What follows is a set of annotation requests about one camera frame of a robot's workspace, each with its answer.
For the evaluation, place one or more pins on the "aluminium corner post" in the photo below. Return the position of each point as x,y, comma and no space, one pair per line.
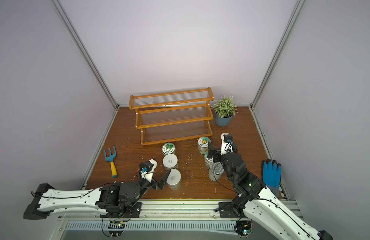
280,48
73,33

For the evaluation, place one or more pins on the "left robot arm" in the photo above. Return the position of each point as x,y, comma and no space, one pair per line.
112,200

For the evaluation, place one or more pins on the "jar with green leaf lid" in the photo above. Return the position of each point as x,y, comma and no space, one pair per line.
168,148

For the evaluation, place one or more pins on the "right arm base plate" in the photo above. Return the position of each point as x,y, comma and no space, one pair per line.
229,210

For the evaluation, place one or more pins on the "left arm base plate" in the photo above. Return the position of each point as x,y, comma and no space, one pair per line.
128,212

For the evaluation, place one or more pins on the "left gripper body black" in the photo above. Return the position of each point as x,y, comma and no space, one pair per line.
142,187

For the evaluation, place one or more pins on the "potted green plant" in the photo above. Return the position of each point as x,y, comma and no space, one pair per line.
224,110

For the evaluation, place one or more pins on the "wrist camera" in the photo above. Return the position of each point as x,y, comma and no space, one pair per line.
227,144
147,170

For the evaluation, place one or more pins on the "right controller board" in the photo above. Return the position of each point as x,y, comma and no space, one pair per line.
243,228

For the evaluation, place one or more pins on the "blue gardening glove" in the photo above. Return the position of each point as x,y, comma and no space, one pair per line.
271,175

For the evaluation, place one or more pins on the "jar with plain white lid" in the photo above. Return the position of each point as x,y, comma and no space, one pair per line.
170,161

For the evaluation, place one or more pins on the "jar with red strawberry lid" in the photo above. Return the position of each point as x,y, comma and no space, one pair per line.
208,160

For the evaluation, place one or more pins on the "wooden three-tier shelf rack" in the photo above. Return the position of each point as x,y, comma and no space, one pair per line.
173,116

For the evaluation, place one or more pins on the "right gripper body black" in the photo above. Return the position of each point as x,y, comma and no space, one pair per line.
215,154

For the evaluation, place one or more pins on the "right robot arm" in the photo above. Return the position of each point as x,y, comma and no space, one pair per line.
256,201

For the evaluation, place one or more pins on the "jar with sunflower lid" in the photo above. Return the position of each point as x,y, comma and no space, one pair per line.
202,144

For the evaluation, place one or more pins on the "aluminium front rail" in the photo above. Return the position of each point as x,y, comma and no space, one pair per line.
161,215

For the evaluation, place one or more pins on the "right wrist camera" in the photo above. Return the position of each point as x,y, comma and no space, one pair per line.
227,144

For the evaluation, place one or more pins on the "blue garden hand rake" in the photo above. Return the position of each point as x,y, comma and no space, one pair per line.
109,157

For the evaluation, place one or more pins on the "controller board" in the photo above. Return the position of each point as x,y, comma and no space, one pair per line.
243,228
116,228

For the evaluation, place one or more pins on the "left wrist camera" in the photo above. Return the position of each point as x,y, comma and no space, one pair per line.
147,170

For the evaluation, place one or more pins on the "left aluminium corner post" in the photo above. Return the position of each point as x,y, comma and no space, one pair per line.
73,33

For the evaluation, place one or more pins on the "left controller board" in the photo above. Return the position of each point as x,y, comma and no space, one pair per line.
116,228

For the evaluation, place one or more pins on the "right aluminium corner post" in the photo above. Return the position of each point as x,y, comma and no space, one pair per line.
280,48

